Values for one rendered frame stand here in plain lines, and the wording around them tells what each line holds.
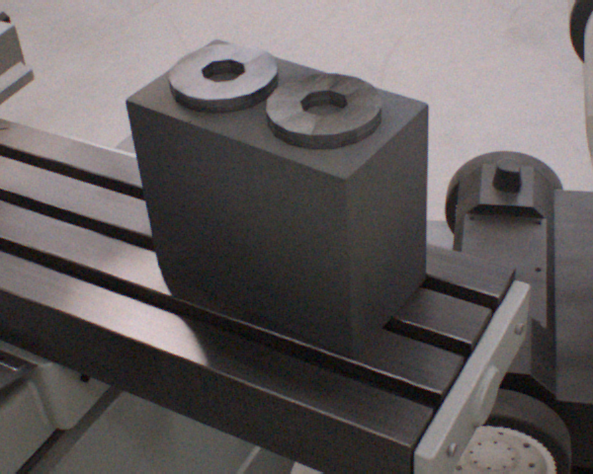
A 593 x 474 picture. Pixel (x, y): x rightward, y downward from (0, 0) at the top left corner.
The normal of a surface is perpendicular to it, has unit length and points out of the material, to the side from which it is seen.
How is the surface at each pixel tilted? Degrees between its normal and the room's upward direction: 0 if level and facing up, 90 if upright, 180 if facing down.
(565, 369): 0
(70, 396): 90
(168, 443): 90
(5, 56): 90
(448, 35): 0
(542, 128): 0
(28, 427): 90
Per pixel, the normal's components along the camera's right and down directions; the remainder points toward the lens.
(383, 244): 0.81, 0.32
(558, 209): -0.07, -0.77
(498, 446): -0.18, 0.63
